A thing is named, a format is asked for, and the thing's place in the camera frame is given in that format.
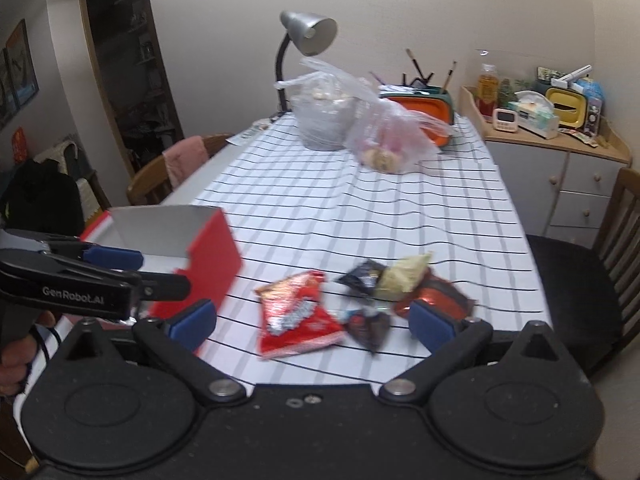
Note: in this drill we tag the black jacket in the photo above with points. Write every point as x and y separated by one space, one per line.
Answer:
42 195

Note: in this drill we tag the orange collapsible basin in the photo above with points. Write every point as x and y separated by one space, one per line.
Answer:
435 117

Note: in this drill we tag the soft tissue pack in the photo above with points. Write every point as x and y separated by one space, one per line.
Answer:
537 115

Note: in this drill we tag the person's left hand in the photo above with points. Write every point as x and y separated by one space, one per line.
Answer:
17 365

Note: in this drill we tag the calligraphy brush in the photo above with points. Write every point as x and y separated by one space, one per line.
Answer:
448 77
412 65

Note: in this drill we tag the framed wall poster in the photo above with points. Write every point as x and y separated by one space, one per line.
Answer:
6 90
22 65

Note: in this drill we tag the clear plastic bag with bowl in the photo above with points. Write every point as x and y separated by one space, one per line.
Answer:
320 115

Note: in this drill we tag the brown foil snack packet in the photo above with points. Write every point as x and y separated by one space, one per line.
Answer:
440 297

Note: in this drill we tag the white kitchen timer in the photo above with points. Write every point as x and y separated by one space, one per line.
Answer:
505 120

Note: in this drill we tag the yellow cushioned armchair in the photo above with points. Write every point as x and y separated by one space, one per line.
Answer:
75 160

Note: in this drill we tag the white checked tablecloth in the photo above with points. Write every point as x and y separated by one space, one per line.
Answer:
350 210

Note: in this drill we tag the pink towel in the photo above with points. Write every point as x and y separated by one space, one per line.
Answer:
185 160

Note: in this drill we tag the red wall hanging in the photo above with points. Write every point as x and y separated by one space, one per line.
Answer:
20 145

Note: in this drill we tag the wooden dining chair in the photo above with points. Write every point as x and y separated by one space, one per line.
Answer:
570 285
145 180

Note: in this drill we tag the red snack packet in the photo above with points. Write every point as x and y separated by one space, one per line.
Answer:
295 320

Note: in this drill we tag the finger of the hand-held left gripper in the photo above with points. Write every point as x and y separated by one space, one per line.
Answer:
112 258
162 286

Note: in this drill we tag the black brush rack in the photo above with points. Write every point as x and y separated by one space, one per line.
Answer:
417 81

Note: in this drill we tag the orange drink bottle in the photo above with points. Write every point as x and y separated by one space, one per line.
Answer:
487 90

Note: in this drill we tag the small dark brown packet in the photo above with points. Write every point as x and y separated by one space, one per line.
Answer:
367 331

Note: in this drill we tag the dark storage shelf alcove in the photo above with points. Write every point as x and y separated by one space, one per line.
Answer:
130 75

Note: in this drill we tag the white paper packet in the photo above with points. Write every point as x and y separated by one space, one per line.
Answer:
252 131

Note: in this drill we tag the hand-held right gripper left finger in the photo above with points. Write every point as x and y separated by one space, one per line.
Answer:
192 325

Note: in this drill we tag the white wooden sideboard cabinet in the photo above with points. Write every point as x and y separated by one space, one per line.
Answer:
575 185

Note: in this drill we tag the silver desk lamp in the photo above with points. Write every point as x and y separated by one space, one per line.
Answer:
310 32

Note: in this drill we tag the pale green snack packet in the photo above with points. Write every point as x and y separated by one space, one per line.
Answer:
402 275

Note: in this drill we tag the black snack packet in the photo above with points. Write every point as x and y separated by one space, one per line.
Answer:
360 277

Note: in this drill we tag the yellow tissue box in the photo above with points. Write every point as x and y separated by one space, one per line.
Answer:
565 107

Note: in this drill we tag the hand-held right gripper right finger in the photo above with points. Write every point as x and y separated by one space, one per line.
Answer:
430 325

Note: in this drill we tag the red cardboard box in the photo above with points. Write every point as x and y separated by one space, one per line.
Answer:
210 260

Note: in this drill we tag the white thermometer gun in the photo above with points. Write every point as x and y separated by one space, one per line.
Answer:
572 76

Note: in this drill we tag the pink plastic bag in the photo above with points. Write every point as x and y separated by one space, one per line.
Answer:
390 135

